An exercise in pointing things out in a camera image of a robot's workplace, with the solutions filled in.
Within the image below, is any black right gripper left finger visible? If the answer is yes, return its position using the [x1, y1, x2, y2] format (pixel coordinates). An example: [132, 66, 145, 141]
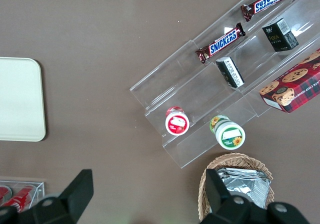
[30, 168, 95, 224]

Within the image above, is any clear acrylic bottle rack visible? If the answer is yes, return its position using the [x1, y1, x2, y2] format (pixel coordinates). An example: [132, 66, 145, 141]
[0, 180, 46, 214]

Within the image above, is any green lid jar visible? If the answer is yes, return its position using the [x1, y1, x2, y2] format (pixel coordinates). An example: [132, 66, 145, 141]
[209, 115, 246, 151]

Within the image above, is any clear acrylic stepped stand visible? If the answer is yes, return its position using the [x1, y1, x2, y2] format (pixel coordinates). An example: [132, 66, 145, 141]
[129, 0, 320, 169]

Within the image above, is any cream plastic tray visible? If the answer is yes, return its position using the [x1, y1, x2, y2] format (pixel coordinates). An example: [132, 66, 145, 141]
[0, 57, 47, 142]

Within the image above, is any light wicker basket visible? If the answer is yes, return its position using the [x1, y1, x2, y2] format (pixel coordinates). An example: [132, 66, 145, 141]
[198, 152, 276, 222]

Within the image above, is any red tartan cookie box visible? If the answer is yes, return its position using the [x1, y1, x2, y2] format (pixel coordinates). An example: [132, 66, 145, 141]
[258, 48, 320, 114]

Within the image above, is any red lid jar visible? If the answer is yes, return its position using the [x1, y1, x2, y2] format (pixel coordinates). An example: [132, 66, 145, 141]
[164, 105, 190, 136]

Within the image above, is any Snickers chocolate bar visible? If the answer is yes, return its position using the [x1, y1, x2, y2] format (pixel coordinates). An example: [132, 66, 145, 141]
[240, 0, 299, 23]
[195, 22, 247, 64]

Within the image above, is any small black box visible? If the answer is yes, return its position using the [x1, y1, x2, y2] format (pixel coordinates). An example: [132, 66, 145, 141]
[261, 17, 300, 53]
[215, 56, 245, 89]

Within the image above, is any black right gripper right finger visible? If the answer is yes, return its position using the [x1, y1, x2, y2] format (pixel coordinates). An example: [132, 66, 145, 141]
[199, 168, 268, 224]

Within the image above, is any red cola bottle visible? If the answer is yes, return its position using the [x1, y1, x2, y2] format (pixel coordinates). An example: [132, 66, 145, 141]
[0, 186, 13, 202]
[1, 187, 36, 213]

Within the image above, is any silver foil packet stack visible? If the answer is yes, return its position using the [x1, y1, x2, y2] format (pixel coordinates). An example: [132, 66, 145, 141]
[216, 167, 272, 210]

